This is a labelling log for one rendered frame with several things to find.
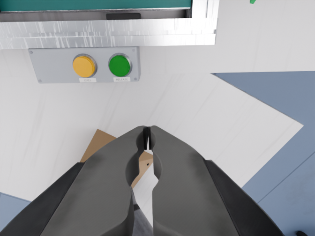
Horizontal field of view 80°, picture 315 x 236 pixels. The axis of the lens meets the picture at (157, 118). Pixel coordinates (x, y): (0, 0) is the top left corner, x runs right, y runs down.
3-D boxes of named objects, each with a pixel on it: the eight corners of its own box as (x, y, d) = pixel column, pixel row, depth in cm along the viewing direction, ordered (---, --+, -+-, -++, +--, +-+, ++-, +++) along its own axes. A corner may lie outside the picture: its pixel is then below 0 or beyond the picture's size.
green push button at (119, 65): (131, 74, 39) (130, 76, 37) (112, 74, 39) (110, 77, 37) (130, 54, 37) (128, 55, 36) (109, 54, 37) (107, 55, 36)
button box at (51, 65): (141, 74, 44) (138, 82, 39) (51, 76, 44) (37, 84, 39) (139, 42, 41) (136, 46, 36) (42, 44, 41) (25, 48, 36)
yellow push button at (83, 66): (98, 74, 39) (95, 77, 37) (78, 75, 39) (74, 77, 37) (94, 54, 37) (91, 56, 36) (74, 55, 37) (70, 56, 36)
